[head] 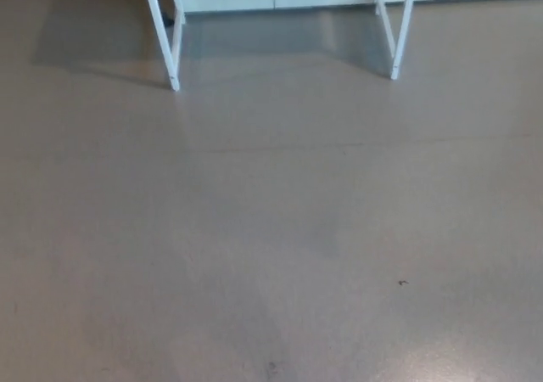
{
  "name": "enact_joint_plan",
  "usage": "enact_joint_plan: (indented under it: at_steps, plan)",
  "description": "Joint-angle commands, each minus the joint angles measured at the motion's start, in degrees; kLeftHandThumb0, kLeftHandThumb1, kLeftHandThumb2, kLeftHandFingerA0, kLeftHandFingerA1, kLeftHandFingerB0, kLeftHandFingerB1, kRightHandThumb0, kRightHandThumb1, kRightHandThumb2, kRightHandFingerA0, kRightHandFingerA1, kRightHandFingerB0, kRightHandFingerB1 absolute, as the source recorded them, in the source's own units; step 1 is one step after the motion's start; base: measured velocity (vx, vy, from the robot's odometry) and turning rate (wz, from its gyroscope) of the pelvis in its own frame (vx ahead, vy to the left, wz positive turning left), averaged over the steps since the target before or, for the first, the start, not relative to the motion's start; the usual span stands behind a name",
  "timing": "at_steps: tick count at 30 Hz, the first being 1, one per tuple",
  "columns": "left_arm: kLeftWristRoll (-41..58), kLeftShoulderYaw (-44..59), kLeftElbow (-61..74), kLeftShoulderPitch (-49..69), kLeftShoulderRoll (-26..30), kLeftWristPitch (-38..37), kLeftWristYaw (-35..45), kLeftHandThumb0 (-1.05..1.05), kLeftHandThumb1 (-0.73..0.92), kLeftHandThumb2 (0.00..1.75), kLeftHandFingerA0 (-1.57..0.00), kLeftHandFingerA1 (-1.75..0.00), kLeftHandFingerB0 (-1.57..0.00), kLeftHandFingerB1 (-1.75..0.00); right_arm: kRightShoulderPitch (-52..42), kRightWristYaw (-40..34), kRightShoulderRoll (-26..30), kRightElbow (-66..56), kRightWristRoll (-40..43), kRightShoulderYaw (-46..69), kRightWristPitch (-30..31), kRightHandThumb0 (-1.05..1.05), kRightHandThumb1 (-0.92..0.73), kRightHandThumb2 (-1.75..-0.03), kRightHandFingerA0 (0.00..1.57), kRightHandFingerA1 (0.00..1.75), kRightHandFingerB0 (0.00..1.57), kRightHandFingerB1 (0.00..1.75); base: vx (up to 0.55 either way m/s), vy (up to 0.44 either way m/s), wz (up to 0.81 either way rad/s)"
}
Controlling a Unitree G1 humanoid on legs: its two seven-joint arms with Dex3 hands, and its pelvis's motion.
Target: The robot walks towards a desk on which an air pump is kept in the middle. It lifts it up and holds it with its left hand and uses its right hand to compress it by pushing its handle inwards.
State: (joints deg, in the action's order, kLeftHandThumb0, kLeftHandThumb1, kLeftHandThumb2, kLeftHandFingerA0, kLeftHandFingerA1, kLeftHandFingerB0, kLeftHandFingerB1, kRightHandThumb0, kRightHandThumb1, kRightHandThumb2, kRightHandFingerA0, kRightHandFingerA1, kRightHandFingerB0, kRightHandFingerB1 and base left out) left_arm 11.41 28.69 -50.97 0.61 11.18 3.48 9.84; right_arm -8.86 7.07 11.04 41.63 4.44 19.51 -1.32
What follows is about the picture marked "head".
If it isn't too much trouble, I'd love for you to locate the white desk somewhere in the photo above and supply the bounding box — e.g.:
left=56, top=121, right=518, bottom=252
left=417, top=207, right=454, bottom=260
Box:
left=141, top=0, right=419, bottom=93

